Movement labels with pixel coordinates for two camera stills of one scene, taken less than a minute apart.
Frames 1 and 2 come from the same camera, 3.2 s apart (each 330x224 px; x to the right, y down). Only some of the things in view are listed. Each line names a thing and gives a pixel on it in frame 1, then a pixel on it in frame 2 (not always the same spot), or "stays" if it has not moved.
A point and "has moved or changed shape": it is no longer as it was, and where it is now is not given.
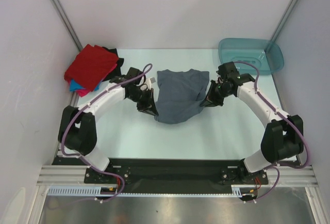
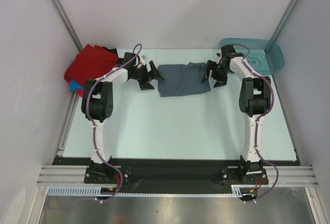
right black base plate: x=240 y=175 stays
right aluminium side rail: x=277 y=85 stays
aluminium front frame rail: x=280 y=176 stays
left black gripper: x=148 y=106 to x=154 y=74
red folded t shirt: x=90 y=66 stays
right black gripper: x=211 y=97 to x=220 y=80
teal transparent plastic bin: x=249 y=57 stays
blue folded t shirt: x=75 y=86 stays
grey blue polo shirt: x=180 y=94 has moved or changed shape
